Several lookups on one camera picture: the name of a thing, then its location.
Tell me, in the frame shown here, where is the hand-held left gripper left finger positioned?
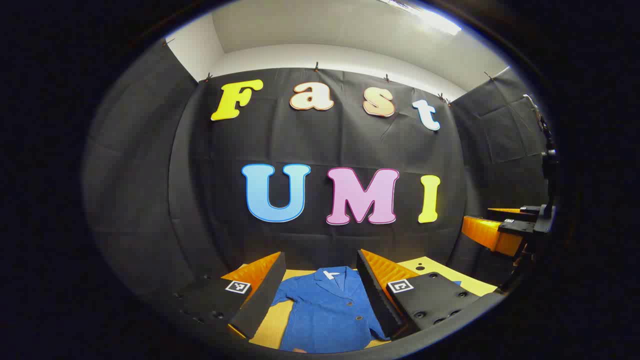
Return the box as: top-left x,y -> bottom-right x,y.
167,251 -> 287,340

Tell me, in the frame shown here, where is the ceiling light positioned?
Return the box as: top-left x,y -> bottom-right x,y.
377,0 -> 463,37

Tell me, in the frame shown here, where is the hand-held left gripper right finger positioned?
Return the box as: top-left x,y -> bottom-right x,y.
356,248 -> 485,341

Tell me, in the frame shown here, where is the row of small backdrop clips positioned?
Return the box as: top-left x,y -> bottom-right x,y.
162,37 -> 498,103

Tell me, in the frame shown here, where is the blue corduroy jacket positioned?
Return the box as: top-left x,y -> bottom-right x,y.
271,266 -> 463,354

